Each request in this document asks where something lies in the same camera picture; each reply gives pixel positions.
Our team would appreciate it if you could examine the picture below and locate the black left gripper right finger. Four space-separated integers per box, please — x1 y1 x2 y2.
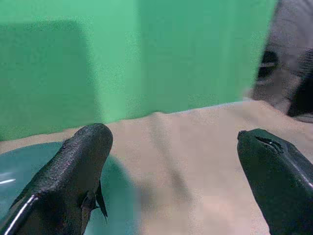
236 128 313 235

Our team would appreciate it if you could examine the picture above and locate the beige tablecloth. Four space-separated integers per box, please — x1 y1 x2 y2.
0 100 313 235

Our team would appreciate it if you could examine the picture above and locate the teal round plate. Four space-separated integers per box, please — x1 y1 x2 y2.
0 141 141 235

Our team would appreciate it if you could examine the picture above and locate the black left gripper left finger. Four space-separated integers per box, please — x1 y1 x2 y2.
0 123 113 235

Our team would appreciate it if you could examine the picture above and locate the dark grey chair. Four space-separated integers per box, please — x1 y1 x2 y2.
246 0 313 123

